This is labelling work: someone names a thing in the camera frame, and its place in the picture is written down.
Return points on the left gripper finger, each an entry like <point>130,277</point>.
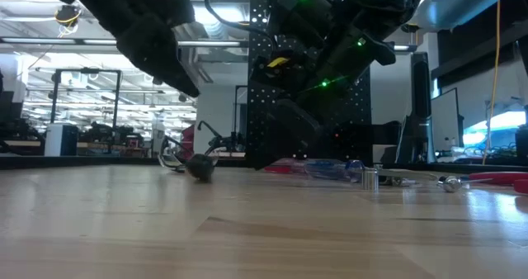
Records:
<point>156,52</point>

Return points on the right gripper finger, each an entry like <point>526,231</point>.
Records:
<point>284,134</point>

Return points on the clear black safety glasses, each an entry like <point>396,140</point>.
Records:
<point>211,129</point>

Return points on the black metal pegboard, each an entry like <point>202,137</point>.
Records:
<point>361,101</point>

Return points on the black ceiling device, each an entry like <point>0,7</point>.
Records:
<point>67,15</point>

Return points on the black plastic bin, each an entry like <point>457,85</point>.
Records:
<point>383,132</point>

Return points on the red cabinet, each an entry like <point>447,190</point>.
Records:
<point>189,134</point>

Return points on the long ceiling light bar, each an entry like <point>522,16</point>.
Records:
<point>41,41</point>

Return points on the short chrome socket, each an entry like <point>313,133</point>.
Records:
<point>370,179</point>

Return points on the black tall column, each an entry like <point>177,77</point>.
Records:
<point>420,105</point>

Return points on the white box cabinet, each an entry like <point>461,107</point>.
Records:
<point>57,140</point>

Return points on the white panel monitor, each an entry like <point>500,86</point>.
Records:
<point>445,122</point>

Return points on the small chrome adapter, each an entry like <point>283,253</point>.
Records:
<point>449,184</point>

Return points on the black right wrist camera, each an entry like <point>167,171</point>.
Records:
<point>303,6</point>

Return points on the black metal stand frame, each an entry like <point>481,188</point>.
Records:
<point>86,71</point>

